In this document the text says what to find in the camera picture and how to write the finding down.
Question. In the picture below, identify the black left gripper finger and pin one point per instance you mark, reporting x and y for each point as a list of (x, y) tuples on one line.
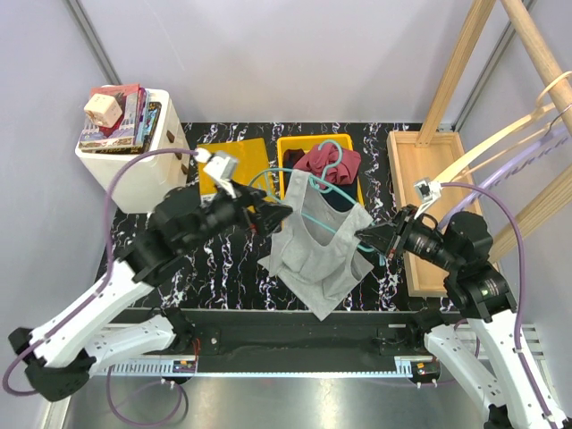
[(248, 198), (268, 217)]

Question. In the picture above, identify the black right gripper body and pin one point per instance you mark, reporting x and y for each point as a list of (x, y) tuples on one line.
[(421, 240)]

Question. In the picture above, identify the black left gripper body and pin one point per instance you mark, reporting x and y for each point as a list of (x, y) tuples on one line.
[(224, 214)]

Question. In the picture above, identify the teal plastic hanger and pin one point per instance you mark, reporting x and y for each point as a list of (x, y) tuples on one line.
[(322, 205)]

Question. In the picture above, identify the grey tank top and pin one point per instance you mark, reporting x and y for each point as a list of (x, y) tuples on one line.
[(319, 268)]

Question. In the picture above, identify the maroon tank top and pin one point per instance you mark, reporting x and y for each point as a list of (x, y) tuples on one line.
[(336, 165)]

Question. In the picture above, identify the lavender plastic hanger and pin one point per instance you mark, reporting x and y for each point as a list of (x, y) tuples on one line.
[(524, 152)]

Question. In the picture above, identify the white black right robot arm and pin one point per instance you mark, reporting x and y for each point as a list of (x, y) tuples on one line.
[(510, 392)]

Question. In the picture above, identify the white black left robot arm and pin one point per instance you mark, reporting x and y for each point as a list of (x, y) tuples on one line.
[(61, 355)]

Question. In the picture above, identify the yellow flat lid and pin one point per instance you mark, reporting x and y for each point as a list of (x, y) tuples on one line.
[(251, 155)]

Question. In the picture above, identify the wooden clothes rack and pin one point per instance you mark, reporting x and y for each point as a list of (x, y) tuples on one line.
[(440, 156)]

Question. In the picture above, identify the yellow plastic bin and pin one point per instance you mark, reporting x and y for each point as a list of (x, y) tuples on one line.
[(306, 143)]

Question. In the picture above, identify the cream drawer cabinet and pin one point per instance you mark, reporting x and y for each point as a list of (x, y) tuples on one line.
[(144, 185)]

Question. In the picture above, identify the stack of books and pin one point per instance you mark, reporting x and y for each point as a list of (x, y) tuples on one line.
[(134, 131)]

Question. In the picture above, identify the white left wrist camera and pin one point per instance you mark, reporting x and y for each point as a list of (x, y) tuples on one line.
[(220, 167)]

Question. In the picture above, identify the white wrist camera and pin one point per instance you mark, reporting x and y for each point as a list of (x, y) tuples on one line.
[(429, 192), (220, 167)]

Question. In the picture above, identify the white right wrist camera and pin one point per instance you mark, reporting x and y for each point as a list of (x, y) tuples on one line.
[(429, 192)]

